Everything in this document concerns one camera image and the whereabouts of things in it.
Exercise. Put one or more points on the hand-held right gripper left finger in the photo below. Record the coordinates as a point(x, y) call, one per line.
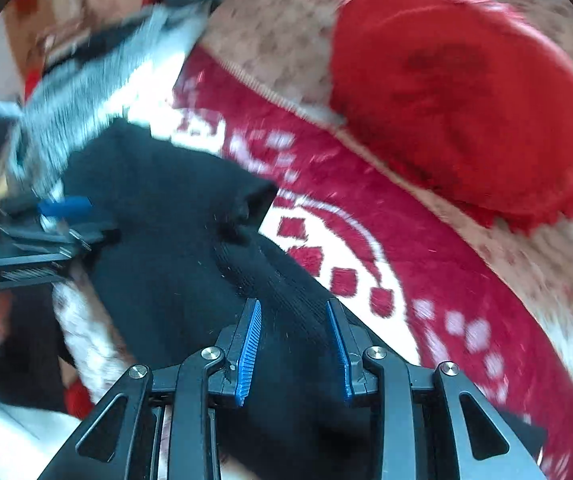
point(248, 360)

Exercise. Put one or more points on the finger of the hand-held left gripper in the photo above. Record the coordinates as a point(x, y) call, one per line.
point(91, 238)
point(66, 206)

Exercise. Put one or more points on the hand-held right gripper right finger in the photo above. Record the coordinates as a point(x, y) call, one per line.
point(340, 355)

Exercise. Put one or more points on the black pants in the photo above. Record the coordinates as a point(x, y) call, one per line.
point(176, 220)

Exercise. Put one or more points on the dark cloth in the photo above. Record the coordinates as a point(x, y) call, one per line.
point(21, 350)

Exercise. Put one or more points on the grey striped cloth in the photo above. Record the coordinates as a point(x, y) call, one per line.
point(91, 85)

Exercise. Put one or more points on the red and white patterned blanket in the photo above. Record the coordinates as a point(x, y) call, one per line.
point(376, 200)

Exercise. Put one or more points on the white cloth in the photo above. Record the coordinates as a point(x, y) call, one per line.
point(11, 440)

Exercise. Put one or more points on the beige floral sofa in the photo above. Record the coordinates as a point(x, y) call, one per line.
point(276, 35)

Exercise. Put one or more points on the red round cushion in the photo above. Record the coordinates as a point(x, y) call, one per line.
point(456, 95)

